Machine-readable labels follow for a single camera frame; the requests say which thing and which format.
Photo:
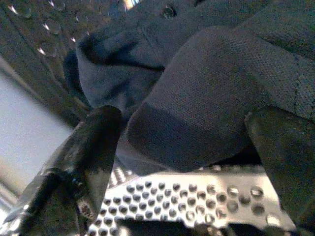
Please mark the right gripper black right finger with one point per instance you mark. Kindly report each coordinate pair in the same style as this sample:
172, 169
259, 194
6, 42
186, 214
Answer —
288, 159

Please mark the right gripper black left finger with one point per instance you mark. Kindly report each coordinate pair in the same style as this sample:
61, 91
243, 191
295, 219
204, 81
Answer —
91, 147

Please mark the black garment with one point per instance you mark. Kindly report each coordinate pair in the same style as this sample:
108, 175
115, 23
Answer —
197, 98

